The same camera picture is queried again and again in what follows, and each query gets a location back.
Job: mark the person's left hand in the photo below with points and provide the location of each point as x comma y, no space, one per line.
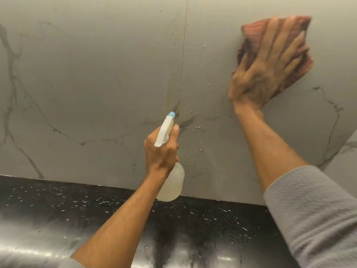
159,157

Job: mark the person's right hand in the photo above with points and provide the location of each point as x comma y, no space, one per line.
252,80

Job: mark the person's right little finger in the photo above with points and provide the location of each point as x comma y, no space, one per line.
298,61

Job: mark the person's left thumb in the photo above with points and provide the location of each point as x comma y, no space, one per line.
173,136

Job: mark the person's right middle finger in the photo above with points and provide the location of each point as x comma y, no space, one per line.
284,39

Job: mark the person's right thumb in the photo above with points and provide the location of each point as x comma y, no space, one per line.
240,66

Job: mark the reddish brown cleaning cloth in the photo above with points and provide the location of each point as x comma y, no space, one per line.
249,32

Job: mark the clear spray bottle white nozzle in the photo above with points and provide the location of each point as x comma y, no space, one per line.
172,184

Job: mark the person's right forearm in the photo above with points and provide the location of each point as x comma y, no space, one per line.
267,147

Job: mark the person's left forearm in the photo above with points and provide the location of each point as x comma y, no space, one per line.
122,217

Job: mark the grey shirt sleeve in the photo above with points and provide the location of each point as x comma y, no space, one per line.
318,214
68,263

